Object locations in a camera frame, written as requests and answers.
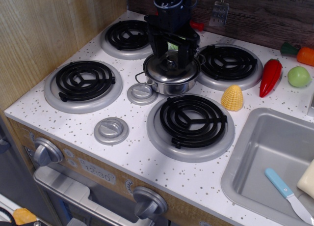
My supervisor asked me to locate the front right black burner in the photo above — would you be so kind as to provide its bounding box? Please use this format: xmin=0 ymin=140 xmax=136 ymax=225
xmin=147 ymin=94 xmax=235 ymax=163

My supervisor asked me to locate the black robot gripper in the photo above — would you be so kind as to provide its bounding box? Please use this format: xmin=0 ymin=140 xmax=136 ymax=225
xmin=144 ymin=4 xmax=200 ymax=69

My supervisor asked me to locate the hanging metal spatula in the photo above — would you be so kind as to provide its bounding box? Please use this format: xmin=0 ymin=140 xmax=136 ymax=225
xmin=209 ymin=0 xmax=230 ymax=27

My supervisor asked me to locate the front left black burner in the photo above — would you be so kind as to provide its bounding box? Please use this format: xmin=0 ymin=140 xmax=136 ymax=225
xmin=44 ymin=60 xmax=123 ymax=114

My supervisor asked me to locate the red toy ketchup bottle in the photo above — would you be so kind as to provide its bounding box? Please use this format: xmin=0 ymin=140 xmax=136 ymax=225
xmin=189 ymin=20 xmax=205 ymax=32

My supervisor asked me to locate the grey toy sink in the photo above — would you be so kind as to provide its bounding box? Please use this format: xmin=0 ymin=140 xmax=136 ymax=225
xmin=221 ymin=108 xmax=314 ymax=226

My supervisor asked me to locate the steel pot lid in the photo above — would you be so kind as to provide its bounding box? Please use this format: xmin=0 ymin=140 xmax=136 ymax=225
xmin=143 ymin=51 xmax=201 ymax=84

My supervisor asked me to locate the silver round knob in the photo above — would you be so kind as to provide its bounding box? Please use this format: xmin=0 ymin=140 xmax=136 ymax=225
xmin=127 ymin=84 xmax=158 ymax=106
xmin=94 ymin=117 xmax=129 ymax=145

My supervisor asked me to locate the back right black burner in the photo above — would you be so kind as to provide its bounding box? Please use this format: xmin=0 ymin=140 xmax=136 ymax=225
xmin=198 ymin=44 xmax=263 ymax=91

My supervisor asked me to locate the cream toy butter block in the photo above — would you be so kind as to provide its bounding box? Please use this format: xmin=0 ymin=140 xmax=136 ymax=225
xmin=297 ymin=161 xmax=314 ymax=198

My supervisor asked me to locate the silver round knob upper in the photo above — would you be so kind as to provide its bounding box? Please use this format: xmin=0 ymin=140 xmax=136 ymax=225
xmin=127 ymin=84 xmax=158 ymax=106

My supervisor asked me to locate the right silver oven dial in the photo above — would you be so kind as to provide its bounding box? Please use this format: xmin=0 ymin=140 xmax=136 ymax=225
xmin=133 ymin=186 xmax=168 ymax=220

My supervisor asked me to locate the green toy apple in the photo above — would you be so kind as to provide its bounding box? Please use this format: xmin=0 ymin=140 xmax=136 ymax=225
xmin=288 ymin=66 xmax=312 ymax=87

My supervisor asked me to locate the oven clock display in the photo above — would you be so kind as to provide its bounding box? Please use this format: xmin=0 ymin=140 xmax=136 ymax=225
xmin=78 ymin=158 xmax=116 ymax=185

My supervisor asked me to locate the yellow object bottom left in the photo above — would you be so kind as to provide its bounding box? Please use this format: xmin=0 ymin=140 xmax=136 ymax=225
xmin=12 ymin=208 xmax=37 ymax=226

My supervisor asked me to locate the blue handled toy knife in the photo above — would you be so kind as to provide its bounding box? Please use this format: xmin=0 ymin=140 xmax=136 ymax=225
xmin=264 ymin=168 xmax=314 ymax=226

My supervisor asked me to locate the silver oven door handle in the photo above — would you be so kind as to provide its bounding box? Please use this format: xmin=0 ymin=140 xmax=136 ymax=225
xmin=34 ymin=167 xmax=155 ymax=226

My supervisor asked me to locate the orange toy carrot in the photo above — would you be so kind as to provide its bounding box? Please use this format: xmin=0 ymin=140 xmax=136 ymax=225
xmin=280 ymin=42 xmax=314 ymax=66

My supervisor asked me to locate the red toy chili pepper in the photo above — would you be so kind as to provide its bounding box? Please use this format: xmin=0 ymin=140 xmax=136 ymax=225
xmin=259 ymin=59 xmax=283 ymax=98

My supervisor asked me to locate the left silver oven dial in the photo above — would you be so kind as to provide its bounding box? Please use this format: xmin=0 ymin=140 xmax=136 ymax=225
xmin=34 ymin=137 xmax=64 ymax=167

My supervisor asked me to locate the silver oven dial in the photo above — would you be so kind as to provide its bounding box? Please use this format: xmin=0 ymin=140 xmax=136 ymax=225
xmin=133 ymin=186 xmax=168 ymax=220
xmin=34 ymin=137 xmax=64 ymax=167

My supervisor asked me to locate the small steel pot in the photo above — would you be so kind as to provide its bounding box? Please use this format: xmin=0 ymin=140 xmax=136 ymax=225
xmin=142 ymin=50 xmax=201 ymax=95

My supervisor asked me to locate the yellow toy corn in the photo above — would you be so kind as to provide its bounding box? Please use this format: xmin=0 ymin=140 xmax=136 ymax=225
xmin=220 ymin=85 xmax=243 ymax=111

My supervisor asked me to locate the silver round knob lower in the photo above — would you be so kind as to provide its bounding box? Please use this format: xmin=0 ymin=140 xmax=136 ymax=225
xmin=94 ymin=117 xmax=129 ymax=145

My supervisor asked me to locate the green toy cabbage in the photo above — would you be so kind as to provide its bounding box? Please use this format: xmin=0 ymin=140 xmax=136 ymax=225
xmin=166 ymin=35 xmax=186 ymax=51

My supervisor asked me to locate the black cable bottom left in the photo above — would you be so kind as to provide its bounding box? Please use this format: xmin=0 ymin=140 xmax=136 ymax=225
xmin=0 ymin=206 xmax=15 ymax=224

